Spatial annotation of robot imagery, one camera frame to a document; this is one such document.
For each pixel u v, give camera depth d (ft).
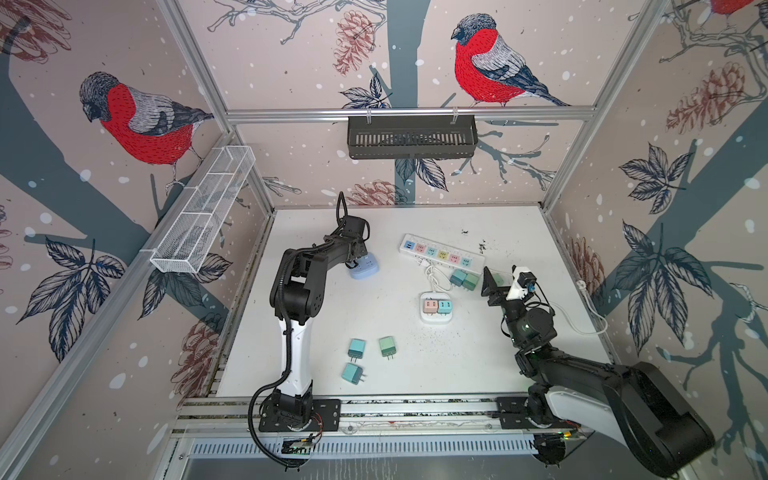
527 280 2.14
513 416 2.40
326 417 2.40
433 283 3.21
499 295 2.39
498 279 3.11
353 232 2.81
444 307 2.81
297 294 1.84
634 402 1.41
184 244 2.34
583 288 3.30
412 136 3.39
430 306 2.81
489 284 2.47
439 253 3.40
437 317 2.88
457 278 3.20
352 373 2.58
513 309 2.35
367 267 3.20
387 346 2.74
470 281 3.16
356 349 2.74
